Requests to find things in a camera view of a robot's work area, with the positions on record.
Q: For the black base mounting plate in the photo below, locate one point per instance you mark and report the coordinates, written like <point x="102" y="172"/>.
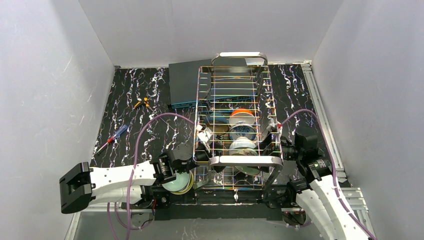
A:
<point x="273" y="205"/>

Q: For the dark blue gold bowl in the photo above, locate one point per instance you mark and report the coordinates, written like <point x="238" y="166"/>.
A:
<point x="217" y="123"/>

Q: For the yellow rimmed bowl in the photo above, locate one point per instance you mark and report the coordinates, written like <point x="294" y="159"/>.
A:
<point x="188" y="187"/>

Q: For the blue red screwdriver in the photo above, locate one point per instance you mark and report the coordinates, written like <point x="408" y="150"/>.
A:
<point x="112" y="138"/>

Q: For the orange bowl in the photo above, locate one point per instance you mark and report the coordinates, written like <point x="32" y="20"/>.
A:
<point x="241" y="115"/>

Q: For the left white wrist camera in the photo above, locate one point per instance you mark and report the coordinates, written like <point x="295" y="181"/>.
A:
<point x="204" y="135"/>

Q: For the blue white floral bowl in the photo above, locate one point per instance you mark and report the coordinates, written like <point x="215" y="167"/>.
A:
<point x="242" y="130"/>

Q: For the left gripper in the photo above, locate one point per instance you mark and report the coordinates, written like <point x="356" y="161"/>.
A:
<point x="199" y="156"/>

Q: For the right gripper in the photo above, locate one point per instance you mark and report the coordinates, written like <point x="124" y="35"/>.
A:
<point x="276" y="142"/>

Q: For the teal speckled bowl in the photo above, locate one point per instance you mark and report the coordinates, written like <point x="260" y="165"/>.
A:
<point x="179" y="184"/>

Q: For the dark grey network switch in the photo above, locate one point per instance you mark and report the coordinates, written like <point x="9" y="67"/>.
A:
<point x="185" y="82"/>

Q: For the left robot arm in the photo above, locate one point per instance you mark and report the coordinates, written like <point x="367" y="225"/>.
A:
<point x="83" y="185"/>

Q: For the steel wire dish rack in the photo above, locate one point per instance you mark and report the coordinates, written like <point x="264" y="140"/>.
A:
<point x="220" y="171"/>

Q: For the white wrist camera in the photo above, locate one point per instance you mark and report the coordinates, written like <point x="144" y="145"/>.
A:
<point x="276" y="127"/>
<point x="204" y="135"/>

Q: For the yellow black pliers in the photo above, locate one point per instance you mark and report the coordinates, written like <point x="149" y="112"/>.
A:
<point x="142" y="103"/>

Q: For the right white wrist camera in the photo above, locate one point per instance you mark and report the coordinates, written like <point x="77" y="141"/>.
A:
<point x="276" y="127"/>

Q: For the pale white ribbed bowl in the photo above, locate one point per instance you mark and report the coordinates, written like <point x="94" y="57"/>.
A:
<point x="242" y="146"/>

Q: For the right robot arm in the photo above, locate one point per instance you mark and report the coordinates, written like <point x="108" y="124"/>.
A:
<point x="318" y="191"/>

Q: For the light green bowl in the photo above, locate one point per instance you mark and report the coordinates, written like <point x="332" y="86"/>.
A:
<point x="248" y="170"/>

